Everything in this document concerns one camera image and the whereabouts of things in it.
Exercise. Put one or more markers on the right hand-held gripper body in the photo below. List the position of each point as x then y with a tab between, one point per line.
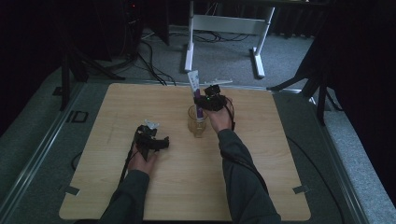
214	98

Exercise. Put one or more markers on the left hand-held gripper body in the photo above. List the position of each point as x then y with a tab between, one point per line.
145	140

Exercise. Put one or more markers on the white purple toothpaste tube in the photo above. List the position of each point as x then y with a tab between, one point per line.
195	90

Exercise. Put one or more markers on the clear glass cup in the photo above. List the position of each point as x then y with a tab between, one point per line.
197	123

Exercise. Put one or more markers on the person's right hand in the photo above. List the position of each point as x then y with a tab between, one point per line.
220	119

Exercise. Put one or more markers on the person's left hand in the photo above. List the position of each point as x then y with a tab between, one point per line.
142	164

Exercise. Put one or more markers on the grey tape piece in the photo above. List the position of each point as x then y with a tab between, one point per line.
300	189
71	190

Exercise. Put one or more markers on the dark computer tower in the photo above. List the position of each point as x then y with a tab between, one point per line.
132	25

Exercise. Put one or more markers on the black metal stand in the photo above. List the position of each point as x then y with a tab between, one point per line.
320	90
67	71

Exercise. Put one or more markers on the white desk frame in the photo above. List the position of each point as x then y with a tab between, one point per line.
227	24

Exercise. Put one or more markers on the metal floor rail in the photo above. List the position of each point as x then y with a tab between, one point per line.
342	174
37	146

